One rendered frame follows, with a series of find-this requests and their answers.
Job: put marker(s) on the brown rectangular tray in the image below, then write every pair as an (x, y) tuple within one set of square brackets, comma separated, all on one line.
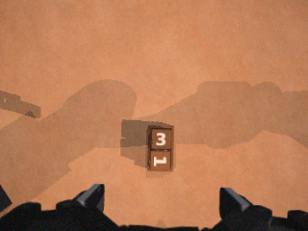
[(150, 127)]

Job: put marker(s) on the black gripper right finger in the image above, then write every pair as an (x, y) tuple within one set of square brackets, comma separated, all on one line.
[(244, 219)]

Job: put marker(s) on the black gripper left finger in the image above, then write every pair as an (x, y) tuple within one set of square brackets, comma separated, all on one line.
[(29, 216)]

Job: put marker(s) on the brown digit cube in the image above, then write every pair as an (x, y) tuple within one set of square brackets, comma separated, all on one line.
[(160, 138), (160, 159)]

